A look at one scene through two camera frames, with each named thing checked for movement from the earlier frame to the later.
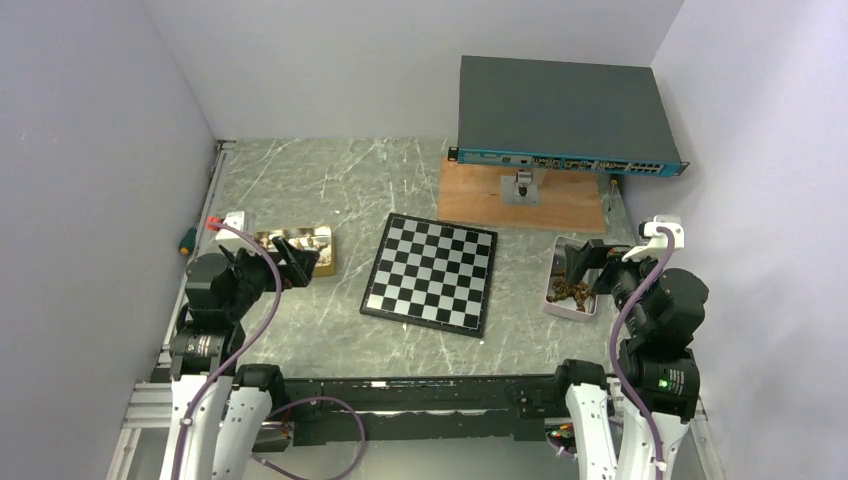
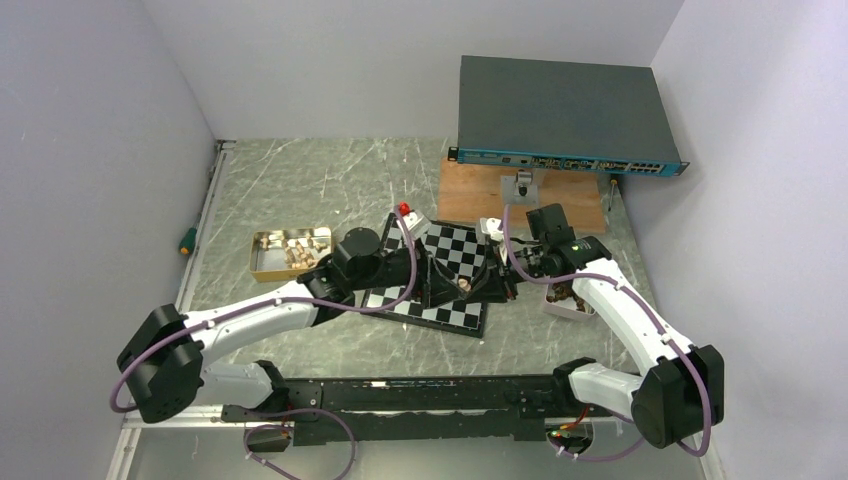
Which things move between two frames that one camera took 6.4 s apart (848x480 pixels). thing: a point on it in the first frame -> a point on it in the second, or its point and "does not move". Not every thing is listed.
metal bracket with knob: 518,190 does not move
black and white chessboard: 431,273 does not move
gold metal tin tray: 319,239 does not move
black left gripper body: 289,274 -> 397,268
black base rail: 399,411 does not move
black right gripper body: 596,253 -> 530,260
